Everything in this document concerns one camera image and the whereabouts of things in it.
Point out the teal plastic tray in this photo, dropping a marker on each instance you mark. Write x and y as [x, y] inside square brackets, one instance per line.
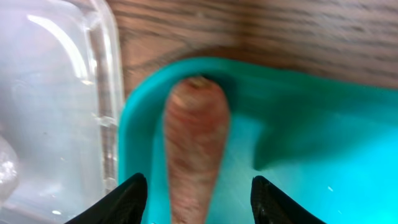
[329, 145]

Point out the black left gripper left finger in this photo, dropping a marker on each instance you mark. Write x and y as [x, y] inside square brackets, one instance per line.
[123, 205]

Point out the clear plastic bin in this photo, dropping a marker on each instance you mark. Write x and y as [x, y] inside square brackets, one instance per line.
[61, 98]

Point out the orange carrot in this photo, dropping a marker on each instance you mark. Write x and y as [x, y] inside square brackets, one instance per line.
[196, 126]

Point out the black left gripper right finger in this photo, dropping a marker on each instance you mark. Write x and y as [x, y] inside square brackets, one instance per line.
[270, 205]

